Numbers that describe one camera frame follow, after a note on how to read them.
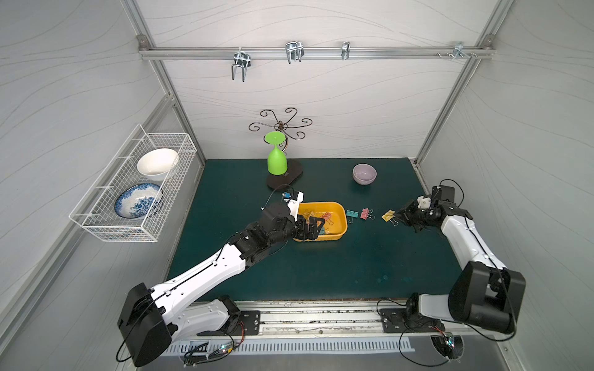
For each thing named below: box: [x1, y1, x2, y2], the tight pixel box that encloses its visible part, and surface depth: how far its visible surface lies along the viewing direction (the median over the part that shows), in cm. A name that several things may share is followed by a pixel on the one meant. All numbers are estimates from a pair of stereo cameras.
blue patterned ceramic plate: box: [114, 182, 161, 219], surface depth 65 cm
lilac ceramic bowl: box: [351, 163, 378, 186], surface depth 113 cm
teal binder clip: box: [346, 209, 359, 225], surface depth 100 cm
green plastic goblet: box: [265, 131, 288, 176], surface depth 92 cm
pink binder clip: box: [360, 207, 376, 221], surface depth 102 cm
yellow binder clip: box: [381, 209, 399, 227], surface depth 90 cm
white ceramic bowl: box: [136, 148, 179, 182], surface depth 73 cm
